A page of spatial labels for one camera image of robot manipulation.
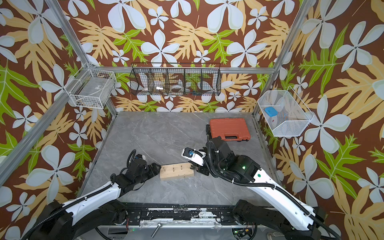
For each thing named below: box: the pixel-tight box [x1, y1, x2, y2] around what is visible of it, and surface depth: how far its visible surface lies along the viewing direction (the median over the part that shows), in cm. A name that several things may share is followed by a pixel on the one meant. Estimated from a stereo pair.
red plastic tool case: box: [210, 118, 251, 141], surface depth 110 cm
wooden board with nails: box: [159, 162, 195, 181], surface depth 88 cm
